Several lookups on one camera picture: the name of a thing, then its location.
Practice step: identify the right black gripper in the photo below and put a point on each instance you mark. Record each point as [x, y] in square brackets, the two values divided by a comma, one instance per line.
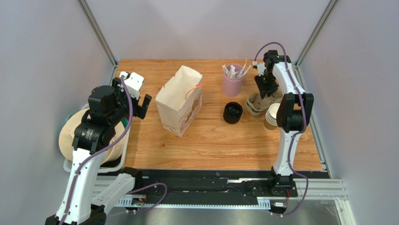
[266, 85]

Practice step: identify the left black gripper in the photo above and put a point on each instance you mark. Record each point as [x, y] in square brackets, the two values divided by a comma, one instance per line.
[141, 111]

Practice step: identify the pulp cup carrier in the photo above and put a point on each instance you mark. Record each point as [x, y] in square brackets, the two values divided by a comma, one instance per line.
[257, 109]
[275, 98]

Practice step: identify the white paper takeout bag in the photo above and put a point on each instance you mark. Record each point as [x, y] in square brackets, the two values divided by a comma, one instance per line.
[180, 100]

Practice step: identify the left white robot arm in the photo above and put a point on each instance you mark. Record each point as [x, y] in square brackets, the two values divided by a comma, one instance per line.
[108, 105]

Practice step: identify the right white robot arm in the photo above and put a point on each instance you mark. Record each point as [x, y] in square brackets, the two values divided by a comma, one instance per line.
[293, 115]

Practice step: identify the stack of paper cups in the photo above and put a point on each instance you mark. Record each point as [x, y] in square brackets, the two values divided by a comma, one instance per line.
[270, 122]

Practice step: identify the pink straw holder cup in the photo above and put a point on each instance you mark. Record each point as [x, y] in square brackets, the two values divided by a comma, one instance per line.
[231, 87]

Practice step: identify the stack of black lids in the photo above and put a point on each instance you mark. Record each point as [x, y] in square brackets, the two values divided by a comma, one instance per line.
[232, 112]

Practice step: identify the beige straw hat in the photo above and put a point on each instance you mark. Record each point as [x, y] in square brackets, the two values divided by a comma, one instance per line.
[66, 140]

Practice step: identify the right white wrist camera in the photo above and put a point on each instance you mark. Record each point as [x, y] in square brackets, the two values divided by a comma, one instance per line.
[260, 67]

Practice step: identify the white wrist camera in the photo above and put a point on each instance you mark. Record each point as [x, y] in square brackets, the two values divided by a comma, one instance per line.
[260, 67]
[133, 82]

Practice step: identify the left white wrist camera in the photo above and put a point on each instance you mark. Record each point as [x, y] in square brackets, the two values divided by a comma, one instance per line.
[133, 82]

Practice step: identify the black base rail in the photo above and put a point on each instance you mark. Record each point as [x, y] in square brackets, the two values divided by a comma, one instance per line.
[233, 189]

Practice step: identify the right aluminium frame post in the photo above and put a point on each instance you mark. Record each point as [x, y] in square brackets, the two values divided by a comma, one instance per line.
[316, 31]

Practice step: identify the aluminium frame post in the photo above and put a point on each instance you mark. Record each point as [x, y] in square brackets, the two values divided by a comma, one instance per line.
[316, 31]
[97, 31]

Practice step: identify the left aluminium frame post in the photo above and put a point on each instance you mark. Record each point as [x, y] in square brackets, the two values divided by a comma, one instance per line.
[97, 31]

